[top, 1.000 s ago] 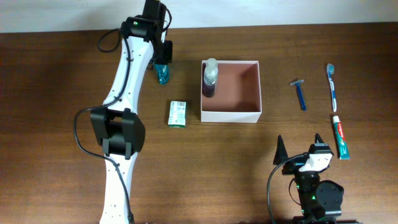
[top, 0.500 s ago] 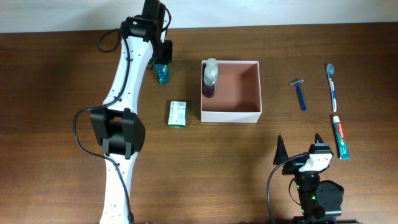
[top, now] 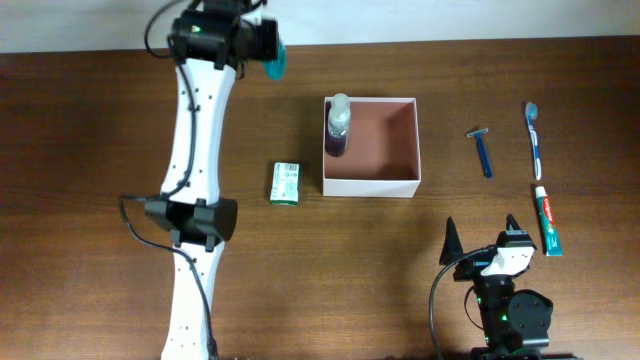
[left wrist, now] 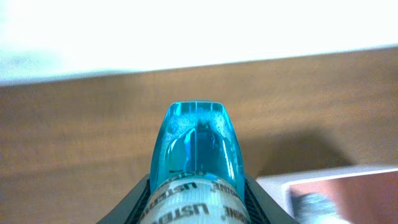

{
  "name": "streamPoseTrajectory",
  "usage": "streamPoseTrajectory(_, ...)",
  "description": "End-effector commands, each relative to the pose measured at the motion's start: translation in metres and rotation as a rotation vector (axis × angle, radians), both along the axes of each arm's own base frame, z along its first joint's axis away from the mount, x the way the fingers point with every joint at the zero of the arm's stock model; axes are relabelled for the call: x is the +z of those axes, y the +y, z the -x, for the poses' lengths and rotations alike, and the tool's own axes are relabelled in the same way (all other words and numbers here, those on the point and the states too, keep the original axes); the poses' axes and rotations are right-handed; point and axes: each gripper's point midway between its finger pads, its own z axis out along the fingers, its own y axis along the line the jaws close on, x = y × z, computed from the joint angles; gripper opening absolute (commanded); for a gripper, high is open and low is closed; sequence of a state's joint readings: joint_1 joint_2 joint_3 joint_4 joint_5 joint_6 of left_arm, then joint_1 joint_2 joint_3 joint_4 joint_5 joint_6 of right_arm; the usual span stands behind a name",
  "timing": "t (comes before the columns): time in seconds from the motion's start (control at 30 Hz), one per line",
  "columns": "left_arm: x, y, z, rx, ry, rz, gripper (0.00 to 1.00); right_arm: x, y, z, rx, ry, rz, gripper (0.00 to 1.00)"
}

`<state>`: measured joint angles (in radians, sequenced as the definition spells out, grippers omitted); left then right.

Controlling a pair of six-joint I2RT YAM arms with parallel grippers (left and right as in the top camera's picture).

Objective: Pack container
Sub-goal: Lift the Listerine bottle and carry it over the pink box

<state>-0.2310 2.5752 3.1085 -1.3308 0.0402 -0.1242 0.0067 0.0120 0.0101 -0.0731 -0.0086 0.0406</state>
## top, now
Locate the blue disposable razor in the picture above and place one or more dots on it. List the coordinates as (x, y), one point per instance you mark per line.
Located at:
(482, 151)

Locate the white open cardboard box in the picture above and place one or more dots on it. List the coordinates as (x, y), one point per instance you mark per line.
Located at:
(382, 157)

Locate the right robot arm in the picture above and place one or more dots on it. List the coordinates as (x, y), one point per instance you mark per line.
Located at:
(515, 323)

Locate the green red toothpaste tube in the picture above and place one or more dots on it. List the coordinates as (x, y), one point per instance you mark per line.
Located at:
(550, 233)

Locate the blue mouthwash bottle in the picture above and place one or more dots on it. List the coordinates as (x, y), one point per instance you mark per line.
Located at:
(275, 69)

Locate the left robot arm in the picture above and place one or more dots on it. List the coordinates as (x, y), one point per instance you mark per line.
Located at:
(209, 43)

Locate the clear bottle purple liquid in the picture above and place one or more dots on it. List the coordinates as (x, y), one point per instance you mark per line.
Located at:
(338, 125)

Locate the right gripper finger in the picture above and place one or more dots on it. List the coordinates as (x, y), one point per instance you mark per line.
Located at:
(511, 224)
(452, 249)

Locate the green white soap box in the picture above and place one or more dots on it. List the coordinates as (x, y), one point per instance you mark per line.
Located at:
(285, 184)

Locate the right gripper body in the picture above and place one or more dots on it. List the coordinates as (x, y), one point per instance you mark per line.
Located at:
(488, 287)

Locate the blue white toothbrush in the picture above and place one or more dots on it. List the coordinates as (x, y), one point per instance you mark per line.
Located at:
(531, 114)

